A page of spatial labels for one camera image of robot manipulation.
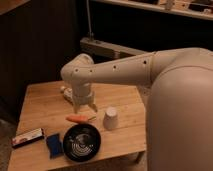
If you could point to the blue sponge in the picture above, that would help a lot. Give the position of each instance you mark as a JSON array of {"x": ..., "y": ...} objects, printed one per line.
[{"x": 54, "y": 145}]

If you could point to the black ceramic bowl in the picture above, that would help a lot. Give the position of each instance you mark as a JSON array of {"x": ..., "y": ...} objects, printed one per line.
[{"x": 81, "y": 142}]

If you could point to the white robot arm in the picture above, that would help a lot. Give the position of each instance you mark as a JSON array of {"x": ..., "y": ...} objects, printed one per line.
[{"x": 179, "y": 111}]

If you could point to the grey metal beam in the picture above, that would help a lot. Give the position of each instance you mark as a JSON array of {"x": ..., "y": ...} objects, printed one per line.
[{"x": 105, "y": 49}]

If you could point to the wooden shelf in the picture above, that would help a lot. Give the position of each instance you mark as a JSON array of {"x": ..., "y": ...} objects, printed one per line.
[{"x": 199, "y": 9}]

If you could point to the white plastic bottle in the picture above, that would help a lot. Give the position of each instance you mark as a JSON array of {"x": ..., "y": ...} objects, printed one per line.
[{"x": 67, "y": 93}]

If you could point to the metal pole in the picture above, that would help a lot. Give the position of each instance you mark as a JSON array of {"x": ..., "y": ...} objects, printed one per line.
[{"x": 90, "y": 32}]

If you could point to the red white flat box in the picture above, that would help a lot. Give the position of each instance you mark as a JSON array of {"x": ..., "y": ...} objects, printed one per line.
[{"x": 27, "y": 137}]

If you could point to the white paper cup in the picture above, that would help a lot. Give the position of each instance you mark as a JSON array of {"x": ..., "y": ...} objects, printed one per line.
[{"x": 110, "y": 120}]

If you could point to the orange toy carrot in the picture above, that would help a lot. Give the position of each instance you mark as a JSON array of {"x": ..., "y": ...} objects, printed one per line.
[{"x": 79, "y": 118}]

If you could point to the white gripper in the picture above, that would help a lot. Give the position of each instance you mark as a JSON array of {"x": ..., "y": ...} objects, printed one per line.
[{"x": 83, "y": 95}]

